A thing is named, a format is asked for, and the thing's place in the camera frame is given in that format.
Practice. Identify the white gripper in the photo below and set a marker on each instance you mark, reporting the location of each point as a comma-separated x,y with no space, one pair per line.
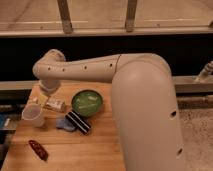
47,87

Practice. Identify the white ceramic cup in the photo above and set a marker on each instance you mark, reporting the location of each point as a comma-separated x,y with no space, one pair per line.
33,114

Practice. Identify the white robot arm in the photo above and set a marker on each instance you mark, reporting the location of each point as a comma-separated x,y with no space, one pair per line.
143,101

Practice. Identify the green ceramic bowl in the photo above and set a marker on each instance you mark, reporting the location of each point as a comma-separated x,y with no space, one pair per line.
87,103

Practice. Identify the blue cloth piece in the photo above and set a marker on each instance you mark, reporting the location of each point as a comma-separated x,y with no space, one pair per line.
63,123

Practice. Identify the black white striped block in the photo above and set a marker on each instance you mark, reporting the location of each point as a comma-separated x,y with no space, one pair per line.
78,122

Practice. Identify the dark red chili pepper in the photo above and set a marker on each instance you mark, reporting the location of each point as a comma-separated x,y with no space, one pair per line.
38,149

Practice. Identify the wooden cutting board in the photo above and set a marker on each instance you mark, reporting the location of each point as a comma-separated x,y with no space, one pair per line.
97,151

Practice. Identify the left metal post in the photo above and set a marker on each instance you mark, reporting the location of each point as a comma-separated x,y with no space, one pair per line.
65,16

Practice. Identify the metal post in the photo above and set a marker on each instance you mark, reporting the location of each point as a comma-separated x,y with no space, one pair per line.
65,16
130,15

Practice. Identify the right metal post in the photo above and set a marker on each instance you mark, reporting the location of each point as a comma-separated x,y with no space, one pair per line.
130,15

